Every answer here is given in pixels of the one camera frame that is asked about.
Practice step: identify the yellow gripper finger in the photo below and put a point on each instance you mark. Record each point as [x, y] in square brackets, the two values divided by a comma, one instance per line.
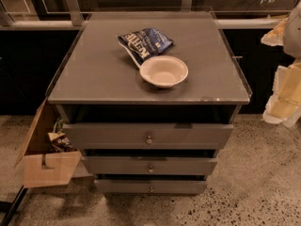
[275, 36]
[283, 108]

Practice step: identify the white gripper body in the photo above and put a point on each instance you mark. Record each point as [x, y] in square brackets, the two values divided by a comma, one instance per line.
[293, 35]

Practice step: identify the grey drawer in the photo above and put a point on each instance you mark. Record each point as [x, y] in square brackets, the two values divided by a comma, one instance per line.
[150, 186]
[160, 136]
[149, 165]

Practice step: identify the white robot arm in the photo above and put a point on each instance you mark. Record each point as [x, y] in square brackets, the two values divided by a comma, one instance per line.
[292, 35]

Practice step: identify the grey top drawer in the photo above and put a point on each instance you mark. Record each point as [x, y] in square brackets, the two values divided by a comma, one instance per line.
[160, 136]

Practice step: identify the grey drawer cabinet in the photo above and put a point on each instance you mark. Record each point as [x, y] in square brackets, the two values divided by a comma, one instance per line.
[100, 83]

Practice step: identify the grey bottom drawer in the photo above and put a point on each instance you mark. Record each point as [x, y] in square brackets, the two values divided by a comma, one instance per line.
[150, 186]

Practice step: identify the white paper bowl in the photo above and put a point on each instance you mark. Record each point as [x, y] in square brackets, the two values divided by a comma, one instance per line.
[163, 71]

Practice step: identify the blue chip bag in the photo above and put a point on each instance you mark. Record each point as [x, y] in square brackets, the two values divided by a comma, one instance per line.
[144, 44]

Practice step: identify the snack packets in box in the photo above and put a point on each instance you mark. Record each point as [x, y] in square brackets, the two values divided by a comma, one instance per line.
[58, 138]

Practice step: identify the cardboard box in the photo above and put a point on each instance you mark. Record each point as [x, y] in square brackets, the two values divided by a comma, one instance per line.
[42, 166]

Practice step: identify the black floor bar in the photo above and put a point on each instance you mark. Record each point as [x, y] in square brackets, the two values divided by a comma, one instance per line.
[9, 208]

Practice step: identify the metal window rail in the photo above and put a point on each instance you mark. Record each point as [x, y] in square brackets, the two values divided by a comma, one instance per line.
[56, 14]

